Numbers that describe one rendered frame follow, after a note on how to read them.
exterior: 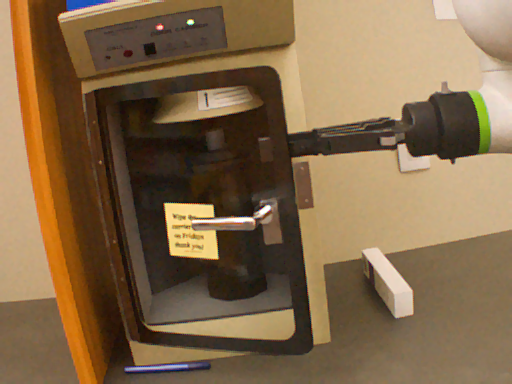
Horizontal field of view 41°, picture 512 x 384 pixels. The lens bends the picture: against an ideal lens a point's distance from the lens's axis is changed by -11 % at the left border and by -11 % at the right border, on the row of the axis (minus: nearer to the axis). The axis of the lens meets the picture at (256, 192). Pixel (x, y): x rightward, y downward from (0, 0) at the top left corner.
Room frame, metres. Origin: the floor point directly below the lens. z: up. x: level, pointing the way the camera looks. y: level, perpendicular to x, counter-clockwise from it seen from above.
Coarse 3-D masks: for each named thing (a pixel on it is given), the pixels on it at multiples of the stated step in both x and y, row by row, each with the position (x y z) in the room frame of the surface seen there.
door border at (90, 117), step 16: (96, 112) 1.06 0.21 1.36; (96, 128) 1.06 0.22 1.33; (96, 144) 1.06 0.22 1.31; (96, 160) 1.06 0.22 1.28; (96, 192) 1.06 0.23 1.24; (112, 224) 1.06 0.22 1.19; (112, 240) 1.06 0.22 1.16; (112, 256) 1.07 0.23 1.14; (128, 288) 1.06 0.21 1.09; (128, 304) 1.06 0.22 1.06; (128, 320) 1.06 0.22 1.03
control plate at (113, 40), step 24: (120, 24) 0.99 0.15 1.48; (144, 24) 0.99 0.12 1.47; (168, 24) 1.00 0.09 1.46; (192, 24) 1.01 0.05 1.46; (216, 24) 1.01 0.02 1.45; (96, 48) 1.01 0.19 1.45; (120, 48) 1.02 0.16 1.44; (168, 48) 1.04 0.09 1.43; (192, 48) 1.04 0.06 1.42; (216, 48) 1.05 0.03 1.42
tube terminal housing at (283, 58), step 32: (160, 64) 1.08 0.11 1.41; (192, 64) 1.08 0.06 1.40; (224, 64) 1.08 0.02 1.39; (256, 64) 1.08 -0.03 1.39; (288, 64) 1.08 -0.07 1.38; (288, 96) 1.08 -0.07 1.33; (288, 128) 1.08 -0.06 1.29; (320, 256) 1.08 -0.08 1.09; (320, 288) 1.08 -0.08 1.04; (320, 320) 1.08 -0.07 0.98; (160, 352) 1.08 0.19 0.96; (192, 352) 1.08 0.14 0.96; (224, 352) 1.08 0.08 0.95
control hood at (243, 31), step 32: (128, 0) 0.97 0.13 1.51; (160, 0) 0.97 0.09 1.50; (192, 0) 0.98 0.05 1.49; (224, 0) 0.98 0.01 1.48; (256, 0) 0.99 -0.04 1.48; (288, 0) 0.99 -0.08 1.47; (64, 32) 0.98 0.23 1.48; (256, 32) 1.03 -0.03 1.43; (288, 32) 1.04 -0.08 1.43; (128, 64) 1.05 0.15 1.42
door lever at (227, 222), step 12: (264, 204) 0.95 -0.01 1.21; (228, 216) 0.93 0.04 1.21; (240, 216) 0.92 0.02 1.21; (252, 216) 0.91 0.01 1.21; (264, 216) 0.94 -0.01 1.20; (192, 228) 0.94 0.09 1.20; (204, 228) 0.93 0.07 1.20; (216, 228) 0.93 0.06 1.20; (228, 228) 0.92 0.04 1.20; (240, 228) 0.91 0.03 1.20; (252, 228) 0.91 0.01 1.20
